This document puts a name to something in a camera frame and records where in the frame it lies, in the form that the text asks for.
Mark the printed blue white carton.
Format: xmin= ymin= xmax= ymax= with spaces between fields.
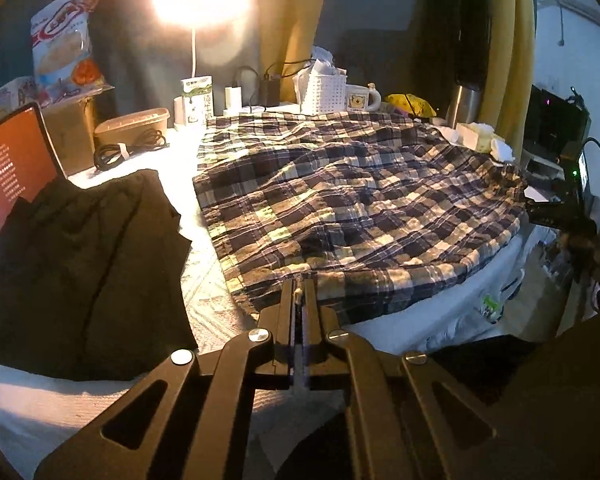
xmin=0 ymin=76 xmax=38 ymax=131

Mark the cardboard box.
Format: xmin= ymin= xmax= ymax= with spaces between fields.
xmin=42 ymin=92 xmax=98 ymax=178

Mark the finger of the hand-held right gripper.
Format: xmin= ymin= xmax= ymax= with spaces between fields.
xmin=526 ymin=197 xmax=566 ymax=228

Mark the printed snack bag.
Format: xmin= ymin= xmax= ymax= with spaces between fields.
xmin=30 ymin=0 xmax=106 ymax=106

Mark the steel thermos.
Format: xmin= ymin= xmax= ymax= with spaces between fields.
xmin=445 ymin=80 xmax=483 ymax=128

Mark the plaid flannel shirt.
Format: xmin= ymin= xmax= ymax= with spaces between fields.
xmin=192 ymin=110 xmax=528 ymax=326

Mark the tablet with red screen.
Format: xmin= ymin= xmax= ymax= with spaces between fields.
xmin=0 ymin=102 xmax=68 ymax=261

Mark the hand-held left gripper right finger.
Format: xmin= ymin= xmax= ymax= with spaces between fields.
xmin=302 ymin=279 xmax=498 ymax=480

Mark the white perforated basket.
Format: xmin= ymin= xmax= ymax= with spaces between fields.
xmin=294 ymin=62 xmax=348 ymax=116

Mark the black charger cable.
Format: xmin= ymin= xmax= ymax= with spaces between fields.
xmin=232 ymin=59 xmax=317 ymax=111

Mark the black electronic device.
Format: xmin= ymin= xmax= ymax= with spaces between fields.
xmin=524 ymin=86 xmax=592 ymax=157

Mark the green white milk carton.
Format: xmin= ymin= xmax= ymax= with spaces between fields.
xmin=180 ymin=75 xmax=213 ymax=128

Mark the yellow snack bag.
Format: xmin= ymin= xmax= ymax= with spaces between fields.
xmin=384 ymin=92 xmax=438 ymax=119

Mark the black power adapter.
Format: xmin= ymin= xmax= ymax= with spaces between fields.
xmin=257 ymin=76 xmax=281 ymax=107

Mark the brown takeaway container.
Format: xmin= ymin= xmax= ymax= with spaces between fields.
xmin=94 ymin=107 xmax=171 ymax=148

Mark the white cartoon mug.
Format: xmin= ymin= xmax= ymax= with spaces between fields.
xmin=345 ymin=83 xmax=382 ymax=112

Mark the yellow curtain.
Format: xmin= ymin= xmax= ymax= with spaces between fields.
xmin=477 ymin=0 xmax=537 ymax=143
xmin=257 ymin=0 xmax=333 ymax=106

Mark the white tissue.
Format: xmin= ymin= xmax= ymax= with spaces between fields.
xmin=440 ymin=121 xmax=518 ymax=161

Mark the crumpled white paper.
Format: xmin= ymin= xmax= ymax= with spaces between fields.
xmin=309 ymin=45 xmax=342 ymax=78

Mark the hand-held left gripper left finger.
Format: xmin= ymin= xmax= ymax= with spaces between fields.
xmin=34 ymin=280 xmax=303 ymax=480

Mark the coiled black cable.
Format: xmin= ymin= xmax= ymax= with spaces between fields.
xmin=92 ymin=129 xmax=171 ymax=171

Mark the black cloth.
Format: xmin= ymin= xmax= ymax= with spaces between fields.
xmin=0 ymin=170 xmax=199 ymax=381

